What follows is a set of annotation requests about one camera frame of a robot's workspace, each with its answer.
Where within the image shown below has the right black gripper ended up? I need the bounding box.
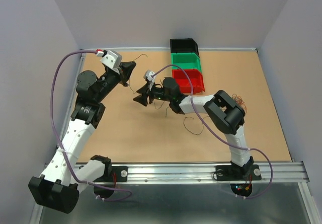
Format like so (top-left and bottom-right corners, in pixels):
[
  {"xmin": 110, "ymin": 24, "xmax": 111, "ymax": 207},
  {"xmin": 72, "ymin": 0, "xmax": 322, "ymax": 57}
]
[{"xmin": 132, "ymin": 82, "xmax": 172, "ymax": 107}]

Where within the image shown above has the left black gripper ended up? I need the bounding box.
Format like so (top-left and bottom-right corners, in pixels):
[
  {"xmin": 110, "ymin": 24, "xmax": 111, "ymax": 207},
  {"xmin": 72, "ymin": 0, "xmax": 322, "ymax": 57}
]
[{"xmin": 95, "ymin": 61, "xmax": 136, "ymax": 102}]

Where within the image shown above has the red storage bin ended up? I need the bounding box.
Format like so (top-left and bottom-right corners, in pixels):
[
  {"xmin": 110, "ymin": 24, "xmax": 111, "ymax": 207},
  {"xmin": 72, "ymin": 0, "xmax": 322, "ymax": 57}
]
[{"xmin": 172, "ymin": 69, "xmax": 205, "ymax": 94}]

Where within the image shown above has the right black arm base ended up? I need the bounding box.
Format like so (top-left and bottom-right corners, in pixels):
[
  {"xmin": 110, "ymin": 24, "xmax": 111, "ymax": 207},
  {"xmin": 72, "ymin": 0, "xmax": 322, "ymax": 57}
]
[{"xmin": 212, "ymin": 165, "xmax": 262, "ymax": 197}]

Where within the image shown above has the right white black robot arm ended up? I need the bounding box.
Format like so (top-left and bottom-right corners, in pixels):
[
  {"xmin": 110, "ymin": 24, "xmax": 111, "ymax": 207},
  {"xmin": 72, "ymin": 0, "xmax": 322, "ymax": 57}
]
[{"xmin": 133, "ymin": 78, "xmax": 254, "ymax": 179}]

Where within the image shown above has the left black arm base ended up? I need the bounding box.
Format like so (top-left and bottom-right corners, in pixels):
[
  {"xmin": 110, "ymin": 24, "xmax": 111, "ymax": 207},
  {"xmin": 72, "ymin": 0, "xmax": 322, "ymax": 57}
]
[{"xmin": 93, "ymin": 166, "xmax": 128, "ymax": 199}]

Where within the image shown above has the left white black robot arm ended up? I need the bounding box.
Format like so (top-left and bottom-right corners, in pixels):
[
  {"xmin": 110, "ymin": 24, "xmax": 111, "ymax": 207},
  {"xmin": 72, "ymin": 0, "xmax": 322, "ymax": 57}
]
[{"xmin": 28, "ymin": 61, "xmax": 136, "ymax": 213}]

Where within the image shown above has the green storage bin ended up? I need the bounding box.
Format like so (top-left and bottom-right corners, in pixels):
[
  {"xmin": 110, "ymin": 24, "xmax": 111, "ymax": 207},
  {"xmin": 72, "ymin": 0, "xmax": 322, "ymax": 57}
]
[{"xmin": 171, "ymin": 52, "xmax": 202, "ymax": 72}]

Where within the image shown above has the black storage bin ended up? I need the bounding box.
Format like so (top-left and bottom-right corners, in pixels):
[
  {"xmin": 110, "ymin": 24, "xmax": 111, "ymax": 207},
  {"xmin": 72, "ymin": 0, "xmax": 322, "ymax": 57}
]
[{"xmin": 170, "ymin": 38, "xmax": 200, "ymax": 57}]

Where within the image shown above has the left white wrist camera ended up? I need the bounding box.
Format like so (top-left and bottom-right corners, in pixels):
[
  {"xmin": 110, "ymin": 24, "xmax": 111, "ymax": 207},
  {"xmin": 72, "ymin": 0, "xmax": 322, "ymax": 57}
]
[{"xmin": 96, "ymin": 49, "xmax": 122, "ymax": 73}]

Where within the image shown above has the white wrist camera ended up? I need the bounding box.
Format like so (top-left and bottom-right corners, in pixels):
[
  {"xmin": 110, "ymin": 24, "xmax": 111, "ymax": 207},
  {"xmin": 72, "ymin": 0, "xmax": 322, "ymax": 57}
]
[
  {"xmin": 143, "ymin": 70, "xmax": 155, "ymax": 82},
  {"xmin": 96, "ymin": 49, "xmax": 122, "ymax": 73}
]

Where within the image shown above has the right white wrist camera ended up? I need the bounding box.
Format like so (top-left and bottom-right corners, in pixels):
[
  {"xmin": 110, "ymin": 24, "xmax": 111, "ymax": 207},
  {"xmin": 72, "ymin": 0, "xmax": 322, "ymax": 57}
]
[{"xmin": 143, "ymin": 70, "xmax": 155, "ymax": 82}]

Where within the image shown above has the aluminium table edge frame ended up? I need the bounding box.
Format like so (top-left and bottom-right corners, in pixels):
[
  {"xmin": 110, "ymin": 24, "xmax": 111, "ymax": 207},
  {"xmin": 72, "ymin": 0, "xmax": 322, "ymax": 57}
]
[{"xmin": 55, "ymin": 47, "xmax": 260, "ymax": 157}]

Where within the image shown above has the aluminium front rail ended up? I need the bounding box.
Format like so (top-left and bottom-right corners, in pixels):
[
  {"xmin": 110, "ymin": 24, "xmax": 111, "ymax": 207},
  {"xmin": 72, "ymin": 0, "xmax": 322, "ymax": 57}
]
[{"xmin": 40, "ymin": 161, "xmax": 310, "ymax": 185}]

